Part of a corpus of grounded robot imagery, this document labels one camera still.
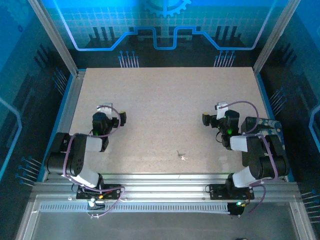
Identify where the white cable connector plug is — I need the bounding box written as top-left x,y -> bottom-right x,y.
86,197 -> 106,210

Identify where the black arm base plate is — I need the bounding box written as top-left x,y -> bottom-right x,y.
75,184 -> 123,201
208,183 -> 255,201

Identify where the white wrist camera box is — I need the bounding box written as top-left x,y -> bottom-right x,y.
96,102 -> 113,114
214,101 -> 230,120

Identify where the black controller box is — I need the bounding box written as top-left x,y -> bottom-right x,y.
227,200 -> 248,218

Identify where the aluminium mounting rail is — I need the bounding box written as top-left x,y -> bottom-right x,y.
31,173 -> 301,201

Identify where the aluminium frame post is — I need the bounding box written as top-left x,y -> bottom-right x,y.
252,0 -> 302,75
27,0 -> 80,77

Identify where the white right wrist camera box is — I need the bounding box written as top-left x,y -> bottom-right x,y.
214,101 -> 230,120

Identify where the slotted grey cable tray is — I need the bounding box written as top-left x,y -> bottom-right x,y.
38,203 -> 231,214

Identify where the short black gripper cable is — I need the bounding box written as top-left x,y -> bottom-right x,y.
215,131 -> 226,145

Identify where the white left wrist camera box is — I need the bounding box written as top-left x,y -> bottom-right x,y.
96,102 -> 113,114

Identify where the grey metal panel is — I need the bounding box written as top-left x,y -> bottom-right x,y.
14,197 -> 316,240

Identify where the aluminium side rail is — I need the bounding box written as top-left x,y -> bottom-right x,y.
41,69 -> 87,182

